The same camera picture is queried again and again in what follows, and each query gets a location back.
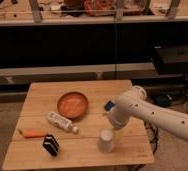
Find white ceramic cup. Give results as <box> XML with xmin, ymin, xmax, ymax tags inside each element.
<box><xmin>98</xmin><ymin>129</ymin><xmax>114</xmax><ymax>153</ymax></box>

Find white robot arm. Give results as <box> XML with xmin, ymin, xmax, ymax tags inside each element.
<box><xmin>108</xmin><ymin>86</ymin><xmax>188</xmax><ymax>142</ymax></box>

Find black white eraser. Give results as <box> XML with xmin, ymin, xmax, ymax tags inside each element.
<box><xmin>43</xmin><ymin>134</ymin><xmax>59</xmax><ymax>156</ymax></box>

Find blue sponge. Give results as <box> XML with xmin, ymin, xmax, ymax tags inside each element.
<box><xmin>104</xmin><ymin>101</ymin><xmax>115</xmax><ymax>112</ymax></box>

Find orange bowl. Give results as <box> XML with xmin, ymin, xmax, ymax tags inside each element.
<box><xmin>57</xmin><ymin>92</ymin><xmax>88</xmax><ymax>119</ymax></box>

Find wooden folding table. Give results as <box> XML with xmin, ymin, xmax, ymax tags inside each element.
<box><xmin>2</xmin><ymin>80</ymin><xmax>154</xmax><ymax>171</ymax></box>

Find white plastic bottle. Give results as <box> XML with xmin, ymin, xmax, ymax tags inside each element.
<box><xmin>46</xmin><ymin>112</ymin><xmax>78</xmax><ymax>134</ymax></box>

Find black box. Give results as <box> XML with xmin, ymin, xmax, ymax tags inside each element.
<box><xmin>152</xmin><ymin>45</ymin><xmax>188</xmax><ymax>74</ymax></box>

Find long workbench shelf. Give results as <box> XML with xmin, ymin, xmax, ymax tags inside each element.
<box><xmin>0</xmin><ymin>0</ymin><xmax>188</xmax><ymax>26</ymax></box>

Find black cables on floor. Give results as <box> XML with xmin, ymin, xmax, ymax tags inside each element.
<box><xmin>143</xmin><ymin>121</ymin><xmax>161</xmax><ymax>154</ymax></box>

